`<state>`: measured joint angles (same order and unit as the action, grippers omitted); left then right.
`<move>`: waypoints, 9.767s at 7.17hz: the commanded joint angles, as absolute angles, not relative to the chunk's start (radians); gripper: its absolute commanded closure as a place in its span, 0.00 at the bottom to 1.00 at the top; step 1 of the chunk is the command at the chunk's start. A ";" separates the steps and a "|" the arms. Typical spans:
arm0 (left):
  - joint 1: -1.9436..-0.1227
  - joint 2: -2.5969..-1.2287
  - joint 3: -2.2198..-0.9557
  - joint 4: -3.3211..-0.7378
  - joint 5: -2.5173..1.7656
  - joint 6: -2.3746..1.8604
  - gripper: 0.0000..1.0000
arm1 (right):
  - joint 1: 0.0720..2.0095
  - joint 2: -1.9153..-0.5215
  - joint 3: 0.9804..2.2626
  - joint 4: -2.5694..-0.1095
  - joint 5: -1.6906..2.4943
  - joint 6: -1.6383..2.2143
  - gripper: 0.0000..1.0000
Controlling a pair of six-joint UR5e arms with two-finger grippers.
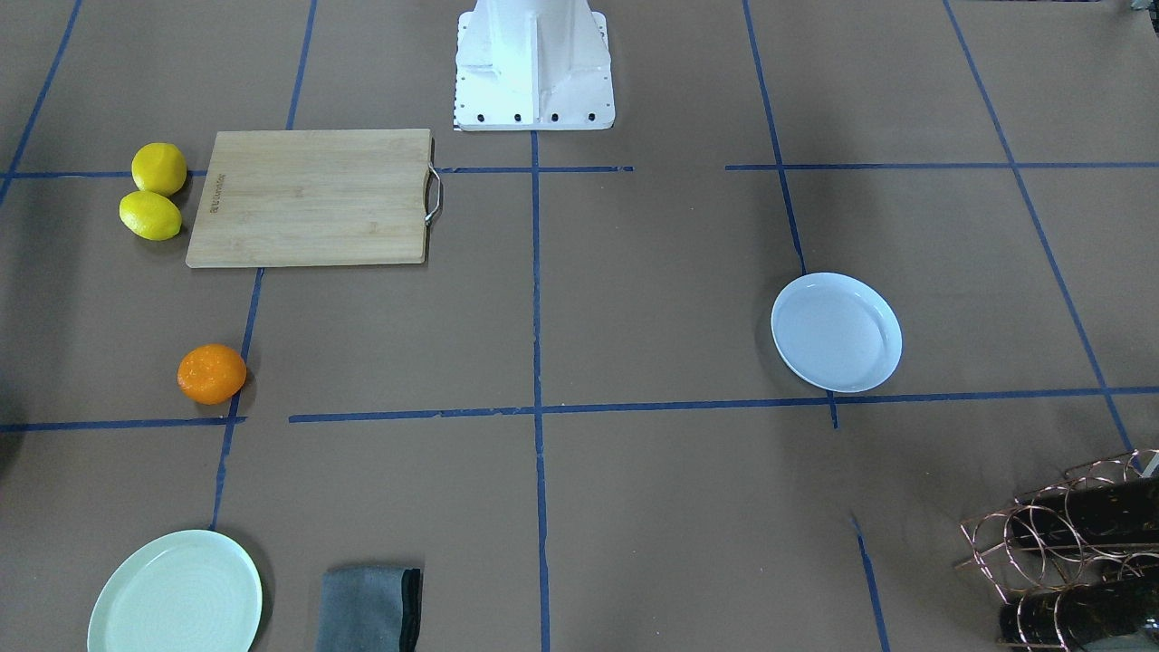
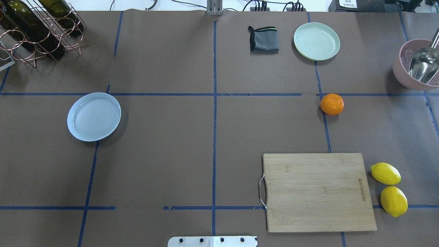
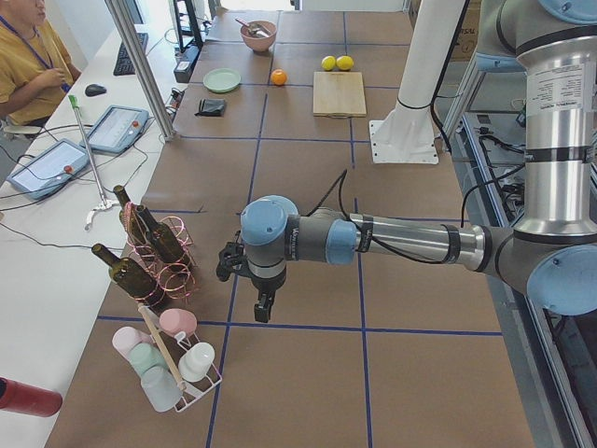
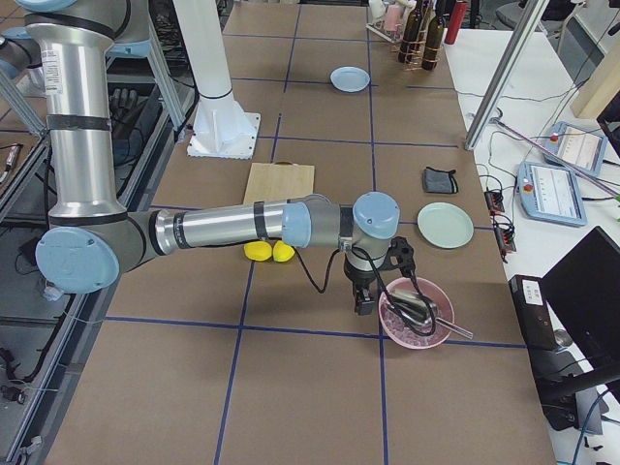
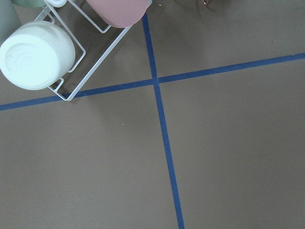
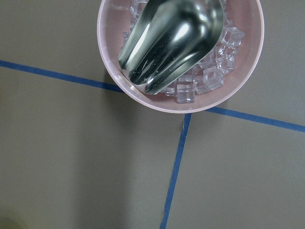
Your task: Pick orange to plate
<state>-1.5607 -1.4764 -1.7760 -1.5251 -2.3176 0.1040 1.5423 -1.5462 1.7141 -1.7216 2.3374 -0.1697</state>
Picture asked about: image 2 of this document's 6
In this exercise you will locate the folded grey cloth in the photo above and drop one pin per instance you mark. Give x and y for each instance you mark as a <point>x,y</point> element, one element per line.
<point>264,40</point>

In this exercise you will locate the metal scoop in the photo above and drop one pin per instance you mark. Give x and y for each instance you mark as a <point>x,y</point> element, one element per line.
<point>425,61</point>

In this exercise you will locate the copper wire bottle rack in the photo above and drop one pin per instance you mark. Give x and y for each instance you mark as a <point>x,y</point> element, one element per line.
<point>16,46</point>

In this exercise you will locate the light blue plate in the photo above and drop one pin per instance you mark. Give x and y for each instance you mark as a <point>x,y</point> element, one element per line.
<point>94,117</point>

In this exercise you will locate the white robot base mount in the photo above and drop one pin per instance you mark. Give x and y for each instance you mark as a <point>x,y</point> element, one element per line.
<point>213,241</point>

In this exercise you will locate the lower yellow lemon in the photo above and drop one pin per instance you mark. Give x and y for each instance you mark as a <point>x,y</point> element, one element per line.
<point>393,201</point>

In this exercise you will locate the pink bowl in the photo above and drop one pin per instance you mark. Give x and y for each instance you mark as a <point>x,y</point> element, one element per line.
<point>402,63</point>

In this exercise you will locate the upper yellow lemon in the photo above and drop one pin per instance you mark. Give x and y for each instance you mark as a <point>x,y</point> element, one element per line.
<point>385,173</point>

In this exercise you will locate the light green plate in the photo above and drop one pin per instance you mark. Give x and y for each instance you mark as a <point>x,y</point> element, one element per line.
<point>316,41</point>

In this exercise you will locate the bamboo cutting board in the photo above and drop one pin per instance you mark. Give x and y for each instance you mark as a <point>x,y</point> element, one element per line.
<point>316,192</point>

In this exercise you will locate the yellow lemon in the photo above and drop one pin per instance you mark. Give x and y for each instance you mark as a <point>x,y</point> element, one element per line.
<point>385,173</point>
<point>393,201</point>

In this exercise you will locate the aluminium frame post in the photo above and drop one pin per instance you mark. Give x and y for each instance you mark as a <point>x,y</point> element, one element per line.
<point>214,8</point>

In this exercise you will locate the orange fruit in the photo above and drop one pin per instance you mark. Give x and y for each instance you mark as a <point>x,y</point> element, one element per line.
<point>332,104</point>

